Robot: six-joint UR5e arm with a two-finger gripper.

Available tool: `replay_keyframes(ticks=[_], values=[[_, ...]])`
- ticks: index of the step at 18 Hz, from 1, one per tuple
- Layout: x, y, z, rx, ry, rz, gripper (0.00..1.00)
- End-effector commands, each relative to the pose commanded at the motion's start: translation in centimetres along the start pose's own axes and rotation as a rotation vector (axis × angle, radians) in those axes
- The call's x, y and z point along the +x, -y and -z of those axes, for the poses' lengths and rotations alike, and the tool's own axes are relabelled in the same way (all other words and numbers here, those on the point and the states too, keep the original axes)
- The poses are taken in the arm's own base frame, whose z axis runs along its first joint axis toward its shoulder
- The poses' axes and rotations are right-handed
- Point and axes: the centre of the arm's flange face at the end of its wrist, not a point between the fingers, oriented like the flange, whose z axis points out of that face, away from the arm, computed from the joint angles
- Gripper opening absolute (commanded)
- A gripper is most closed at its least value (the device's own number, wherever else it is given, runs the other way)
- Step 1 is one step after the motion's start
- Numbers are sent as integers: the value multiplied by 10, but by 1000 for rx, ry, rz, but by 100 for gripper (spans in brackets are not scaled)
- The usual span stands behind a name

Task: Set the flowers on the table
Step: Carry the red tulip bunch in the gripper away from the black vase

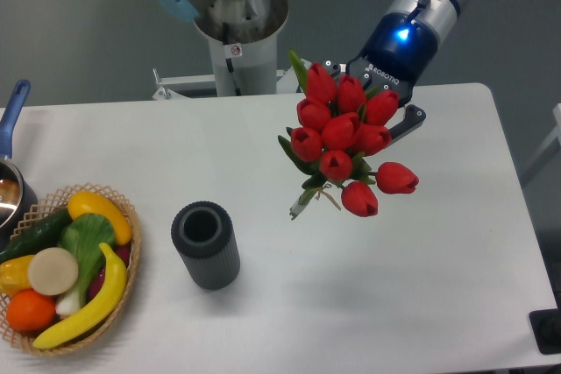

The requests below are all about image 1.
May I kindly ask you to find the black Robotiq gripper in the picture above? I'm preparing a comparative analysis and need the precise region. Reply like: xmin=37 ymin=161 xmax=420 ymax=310
xmin=322 ymin=0 xmax=460 ymax=145

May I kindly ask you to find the red tulip bouquet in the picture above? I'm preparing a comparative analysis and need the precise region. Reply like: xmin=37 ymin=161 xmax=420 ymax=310
xmin=278 ymin=51 xmax=419 ymax=218

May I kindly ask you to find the dark grey ribbed vase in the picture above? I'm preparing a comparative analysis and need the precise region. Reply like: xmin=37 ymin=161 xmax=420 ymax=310
xmin=171 ymin=201 xmax=240 ymax=290

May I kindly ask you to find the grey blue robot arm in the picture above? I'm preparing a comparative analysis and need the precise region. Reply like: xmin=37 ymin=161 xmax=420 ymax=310
xmin=157 ymin=0 xmax=469 ymax=140

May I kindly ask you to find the black device at edge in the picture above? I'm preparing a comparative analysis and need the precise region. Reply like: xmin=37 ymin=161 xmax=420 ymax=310
xmin=529 ymin=308 xmax=560 ymax=355

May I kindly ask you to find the purple eggplant toy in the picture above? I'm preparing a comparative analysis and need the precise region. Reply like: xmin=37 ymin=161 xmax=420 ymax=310
xmin=88 ymin=244 xmax=131 ymax=301

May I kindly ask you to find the yellow squash toy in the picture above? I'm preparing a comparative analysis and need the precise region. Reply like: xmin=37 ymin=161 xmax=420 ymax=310
xmin=67 ymin=190 xmax=132 ymax=245

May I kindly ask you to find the yellow plastic banana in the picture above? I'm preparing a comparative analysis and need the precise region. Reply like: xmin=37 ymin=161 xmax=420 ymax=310
xmin=32 ymin=243 xmax=127 ymax=349

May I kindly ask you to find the green bok choy toy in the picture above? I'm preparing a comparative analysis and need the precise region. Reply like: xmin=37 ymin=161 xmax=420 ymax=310
xmin=56 ymin=213 xmax=116 ymax=318

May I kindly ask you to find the woven wicker basket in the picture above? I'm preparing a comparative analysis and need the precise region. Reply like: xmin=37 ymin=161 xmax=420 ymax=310
xmin=1 ymin=182 xmax=141 ymax=357

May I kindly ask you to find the dark green cucumber toy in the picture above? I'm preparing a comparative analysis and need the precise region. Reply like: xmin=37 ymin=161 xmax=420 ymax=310
xmin=1 ymin=208 xmax=72 ymax=263

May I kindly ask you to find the beige round disc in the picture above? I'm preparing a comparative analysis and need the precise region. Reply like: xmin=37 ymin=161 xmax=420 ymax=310
xmin=27 ymin=247 xmax=78 ymax=296

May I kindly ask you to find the yellow bell pepper toy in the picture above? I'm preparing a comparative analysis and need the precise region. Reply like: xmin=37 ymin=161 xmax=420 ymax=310
xmin=1 ymin=255 xmax=34 ymax=296

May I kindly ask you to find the orange plastic fruit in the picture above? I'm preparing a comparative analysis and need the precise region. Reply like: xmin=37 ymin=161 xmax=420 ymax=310
xmin=6 ymin=289 xmax=55 ymax=332

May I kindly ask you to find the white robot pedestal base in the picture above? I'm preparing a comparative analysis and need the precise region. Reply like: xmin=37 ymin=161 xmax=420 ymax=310
xmin=153 ymin=36 xmax=301 ymax=100

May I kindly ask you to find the white frame at right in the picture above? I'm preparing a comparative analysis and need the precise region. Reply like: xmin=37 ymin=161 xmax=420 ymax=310
xmin=519 ymin=103 xmax=560 ymax=188

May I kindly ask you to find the blue handled saucepan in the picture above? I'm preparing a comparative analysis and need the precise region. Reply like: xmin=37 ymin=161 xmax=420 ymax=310
xmin=1 ymin=80 xmax=38 ymax=250

